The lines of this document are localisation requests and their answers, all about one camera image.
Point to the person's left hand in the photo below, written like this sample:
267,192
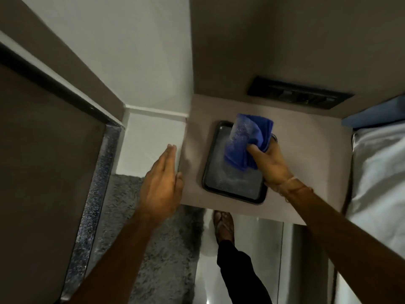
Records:
162,183

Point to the person's right hand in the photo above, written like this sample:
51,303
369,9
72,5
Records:
272,164

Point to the person's left thumb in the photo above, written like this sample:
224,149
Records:
180,185

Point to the person's right fingers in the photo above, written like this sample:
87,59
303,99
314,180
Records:
264,148

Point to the blue cleaning cloth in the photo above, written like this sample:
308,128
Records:
248,142

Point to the person's right forearm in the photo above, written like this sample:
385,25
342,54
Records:
345,240

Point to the person's left forearm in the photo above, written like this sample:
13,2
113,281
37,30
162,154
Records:
117,259

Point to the beige bedside cabinet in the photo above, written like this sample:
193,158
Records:
269,161

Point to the black rectangular tray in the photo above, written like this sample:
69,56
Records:
232,174

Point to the thread wrist band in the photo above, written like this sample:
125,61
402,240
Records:
292,183

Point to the person's brown sandal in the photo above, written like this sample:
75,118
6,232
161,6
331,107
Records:
223,226

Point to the grey shaggy rug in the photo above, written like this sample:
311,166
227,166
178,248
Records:
158,250

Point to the person's black trouser leg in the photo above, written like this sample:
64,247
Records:
242,275

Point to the blue pillow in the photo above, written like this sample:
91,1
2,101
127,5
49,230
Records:
376,113

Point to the white bed sheet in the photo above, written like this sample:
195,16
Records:
376,199

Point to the brown door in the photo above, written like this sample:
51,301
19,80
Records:
41,174

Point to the black wall switch panel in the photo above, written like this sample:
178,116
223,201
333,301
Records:
297,93

